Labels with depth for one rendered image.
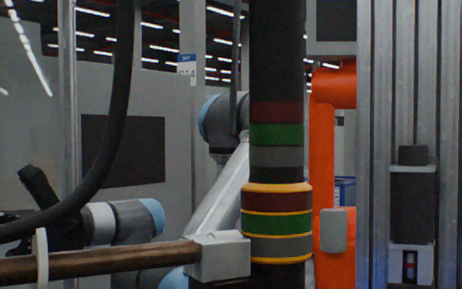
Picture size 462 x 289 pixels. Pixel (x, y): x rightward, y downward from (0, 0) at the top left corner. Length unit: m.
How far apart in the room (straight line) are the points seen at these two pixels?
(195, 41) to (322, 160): 3.29
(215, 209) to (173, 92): 4.09
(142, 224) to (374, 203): 0.49
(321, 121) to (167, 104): 1.37
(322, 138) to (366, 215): 3.20
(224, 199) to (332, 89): 3.39
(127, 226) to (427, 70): 0.67
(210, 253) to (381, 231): 0.96
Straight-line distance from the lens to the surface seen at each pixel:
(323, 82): 4.39
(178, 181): 5.14
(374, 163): 1.25
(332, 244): 4.23
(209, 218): 1.02
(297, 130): 0.34
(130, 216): 1.07
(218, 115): 1.22
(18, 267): 0.31
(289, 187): 0.33
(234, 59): 0.35
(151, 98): 4.88
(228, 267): 0.33
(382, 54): 1.26
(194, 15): 7.34
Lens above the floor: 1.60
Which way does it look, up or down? 3 degrees down
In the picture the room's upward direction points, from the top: straight up
